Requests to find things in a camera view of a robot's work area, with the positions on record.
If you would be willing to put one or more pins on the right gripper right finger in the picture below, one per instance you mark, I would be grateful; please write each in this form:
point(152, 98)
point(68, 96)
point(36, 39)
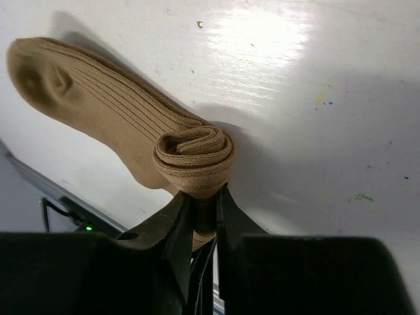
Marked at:
point(261, 273)

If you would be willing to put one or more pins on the brown sock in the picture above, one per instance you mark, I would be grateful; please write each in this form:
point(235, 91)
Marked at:
point(162, 145)

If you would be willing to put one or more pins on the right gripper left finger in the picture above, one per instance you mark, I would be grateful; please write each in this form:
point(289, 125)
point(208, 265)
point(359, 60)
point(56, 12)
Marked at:
point(144, 271)

